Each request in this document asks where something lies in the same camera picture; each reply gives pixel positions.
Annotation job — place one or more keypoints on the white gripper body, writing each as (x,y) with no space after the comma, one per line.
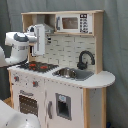
(39,46)

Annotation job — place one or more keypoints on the small metal pot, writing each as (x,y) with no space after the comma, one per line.
(66,72)

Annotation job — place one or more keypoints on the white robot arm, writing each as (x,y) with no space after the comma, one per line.
(10,118)

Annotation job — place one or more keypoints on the wooden toy kitchen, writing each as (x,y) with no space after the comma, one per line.
(63,49)

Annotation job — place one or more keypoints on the grey range hood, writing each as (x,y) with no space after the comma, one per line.
(48,22)

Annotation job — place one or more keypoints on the black toy stovetop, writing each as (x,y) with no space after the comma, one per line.
(38,66)

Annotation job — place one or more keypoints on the toy microwave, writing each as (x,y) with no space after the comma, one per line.
(74,23)

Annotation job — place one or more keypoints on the red left stove knob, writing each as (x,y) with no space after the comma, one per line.
(16,78)

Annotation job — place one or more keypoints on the red stove knob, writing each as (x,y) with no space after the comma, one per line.
(16,78)
(35,83)

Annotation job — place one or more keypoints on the red right stove knob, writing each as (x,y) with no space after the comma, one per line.
(35,83)

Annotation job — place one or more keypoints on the black toy faucet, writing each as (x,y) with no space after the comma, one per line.
(83,63)

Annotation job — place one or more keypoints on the grey toy sink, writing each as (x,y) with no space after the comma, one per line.
(80,74)

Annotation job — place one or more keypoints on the toy oven door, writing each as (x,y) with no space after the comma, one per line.
(27,103)

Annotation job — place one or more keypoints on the white cabinet door with dispenser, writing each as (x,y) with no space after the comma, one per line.
(64,106)

